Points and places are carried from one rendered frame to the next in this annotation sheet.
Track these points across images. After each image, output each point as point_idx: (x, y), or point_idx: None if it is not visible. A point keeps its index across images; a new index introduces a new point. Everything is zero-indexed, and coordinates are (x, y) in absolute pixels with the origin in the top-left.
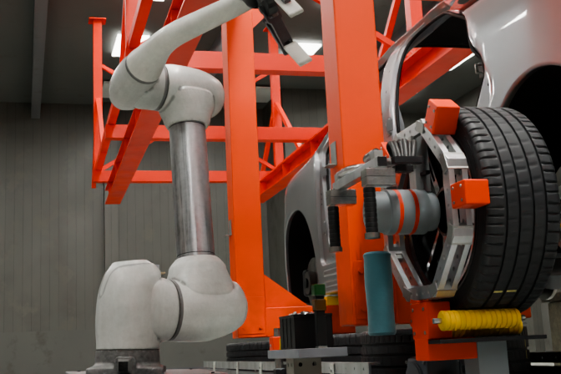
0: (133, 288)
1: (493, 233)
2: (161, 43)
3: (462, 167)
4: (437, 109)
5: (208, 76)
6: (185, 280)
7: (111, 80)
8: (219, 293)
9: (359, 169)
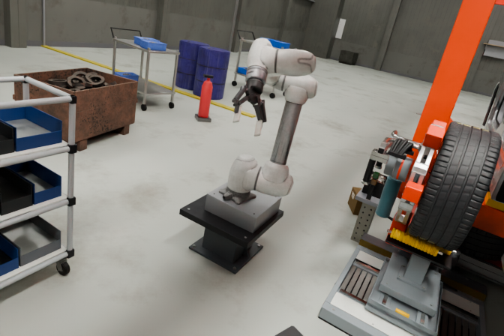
0: (237, 170)
1: (418, 216)
2: None
3: (421, 174)
4: (426, 135)
5: (307, 81)
6: (263, 172)
7: None
8: (274, 182)
9: None
